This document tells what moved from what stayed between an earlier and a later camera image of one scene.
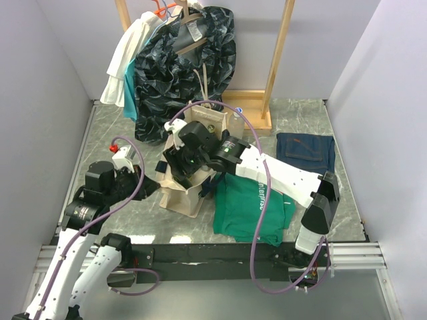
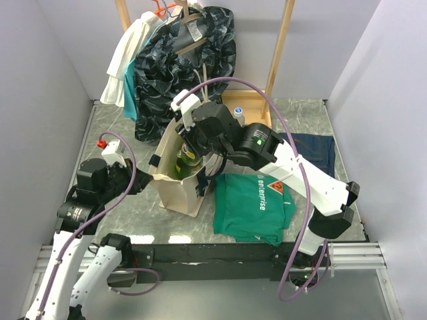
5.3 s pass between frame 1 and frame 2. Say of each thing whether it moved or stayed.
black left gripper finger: moved
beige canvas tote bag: stayed
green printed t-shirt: stayed
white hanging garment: stayed
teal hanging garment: stayed
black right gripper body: moved
